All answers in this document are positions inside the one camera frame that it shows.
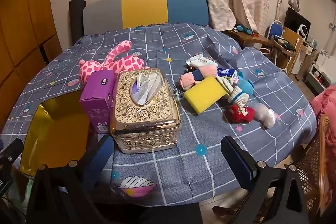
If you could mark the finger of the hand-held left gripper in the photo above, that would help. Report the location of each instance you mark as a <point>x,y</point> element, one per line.
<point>11,149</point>

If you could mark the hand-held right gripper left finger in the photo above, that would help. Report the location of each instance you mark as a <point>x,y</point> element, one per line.
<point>97,163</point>

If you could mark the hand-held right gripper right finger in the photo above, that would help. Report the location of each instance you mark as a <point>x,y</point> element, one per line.
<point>240,161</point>

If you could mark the gold metal tray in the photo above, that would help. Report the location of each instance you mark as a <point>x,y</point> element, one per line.
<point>52,134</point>

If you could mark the clear plastic bag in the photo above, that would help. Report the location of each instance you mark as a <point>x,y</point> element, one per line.
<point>265,115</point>

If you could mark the white gloves with blue cuffs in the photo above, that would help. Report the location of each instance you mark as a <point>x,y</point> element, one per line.
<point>236,95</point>

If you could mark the yellow sponge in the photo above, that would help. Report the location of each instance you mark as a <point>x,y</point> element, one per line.
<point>203,94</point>

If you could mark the blue cloth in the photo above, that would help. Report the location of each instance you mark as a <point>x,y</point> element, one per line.
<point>246,83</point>

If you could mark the pink cloth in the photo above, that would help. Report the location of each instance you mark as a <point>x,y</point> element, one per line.
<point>208,71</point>

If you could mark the grey checked tablecloth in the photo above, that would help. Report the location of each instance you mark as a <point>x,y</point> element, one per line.
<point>199,127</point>

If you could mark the ornate gold tissue box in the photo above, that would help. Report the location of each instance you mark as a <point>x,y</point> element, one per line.
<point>147,121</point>

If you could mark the purple cardboard box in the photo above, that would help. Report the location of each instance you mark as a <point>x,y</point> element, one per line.
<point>97,98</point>

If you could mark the rattan chair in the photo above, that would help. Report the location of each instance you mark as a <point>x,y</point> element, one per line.
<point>312,169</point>

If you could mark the blue tissue pack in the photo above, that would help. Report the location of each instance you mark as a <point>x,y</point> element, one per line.
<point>226,72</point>

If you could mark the white tissue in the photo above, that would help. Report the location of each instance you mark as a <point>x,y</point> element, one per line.
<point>144,86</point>

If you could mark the pink fuzzy towel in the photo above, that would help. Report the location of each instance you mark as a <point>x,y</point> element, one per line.
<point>187,81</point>

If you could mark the pink clothing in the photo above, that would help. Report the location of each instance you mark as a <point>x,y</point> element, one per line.
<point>324,102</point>

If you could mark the pink spotted plush toy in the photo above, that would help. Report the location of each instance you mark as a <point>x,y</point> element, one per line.
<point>123,61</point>

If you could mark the wooden side table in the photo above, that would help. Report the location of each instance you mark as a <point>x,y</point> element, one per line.
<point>249,38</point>

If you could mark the dark green hand tool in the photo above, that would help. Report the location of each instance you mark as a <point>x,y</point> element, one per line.
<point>283,41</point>

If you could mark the blue headphones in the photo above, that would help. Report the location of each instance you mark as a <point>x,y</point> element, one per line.
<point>244,29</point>

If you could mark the wooden wardrobe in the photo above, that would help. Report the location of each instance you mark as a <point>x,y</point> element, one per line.
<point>23,16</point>

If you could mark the blue folding chair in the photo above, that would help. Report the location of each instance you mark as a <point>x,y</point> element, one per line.
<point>275,28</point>

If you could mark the white round fan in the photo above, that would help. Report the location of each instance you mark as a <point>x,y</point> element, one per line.
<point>304,31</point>

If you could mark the black monitor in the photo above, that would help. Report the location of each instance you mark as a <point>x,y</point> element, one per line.
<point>295,19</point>

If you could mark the grey yellow blue chair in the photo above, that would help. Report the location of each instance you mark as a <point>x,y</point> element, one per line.
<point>144,8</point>

